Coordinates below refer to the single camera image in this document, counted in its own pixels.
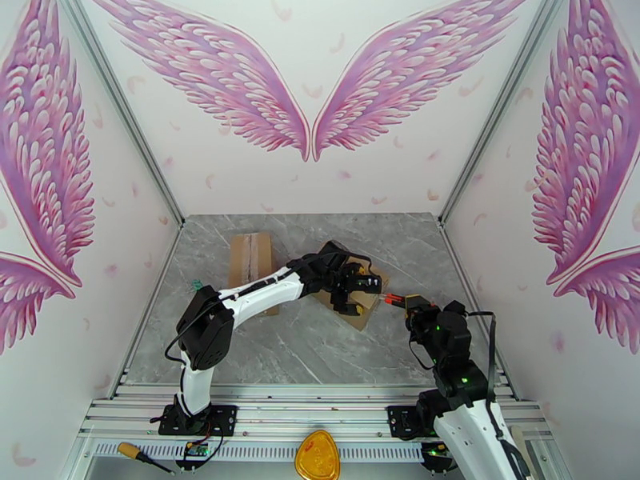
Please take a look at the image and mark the brown cardboard box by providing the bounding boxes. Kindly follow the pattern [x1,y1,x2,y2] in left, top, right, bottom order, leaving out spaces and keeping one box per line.
[228,231,281,317]
[307,241,392,334]

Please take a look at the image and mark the yellow rounded triangular plate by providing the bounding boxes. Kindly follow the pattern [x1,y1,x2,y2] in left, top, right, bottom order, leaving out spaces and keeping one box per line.
[294,429,342,480]

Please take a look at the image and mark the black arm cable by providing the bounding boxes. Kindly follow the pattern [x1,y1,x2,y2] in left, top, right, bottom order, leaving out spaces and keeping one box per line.
[466,309,531,480]
[163,250,349,367]

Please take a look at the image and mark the aluminium rail base frame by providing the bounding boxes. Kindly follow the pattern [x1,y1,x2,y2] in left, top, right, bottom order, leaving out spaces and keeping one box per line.
[74,382,556,480]

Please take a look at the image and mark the white slotted cable duct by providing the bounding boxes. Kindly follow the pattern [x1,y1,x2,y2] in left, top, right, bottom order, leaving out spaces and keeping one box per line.
[92,442,431,460]

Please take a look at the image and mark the aluminium frame post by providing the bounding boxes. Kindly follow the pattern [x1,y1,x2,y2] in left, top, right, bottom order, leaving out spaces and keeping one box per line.
[54,0,186,229]
[438,0,576,229]

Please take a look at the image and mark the yellow handled screwdriver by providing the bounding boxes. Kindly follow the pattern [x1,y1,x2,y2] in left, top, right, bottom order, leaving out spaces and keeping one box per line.
[117,442,177,476]

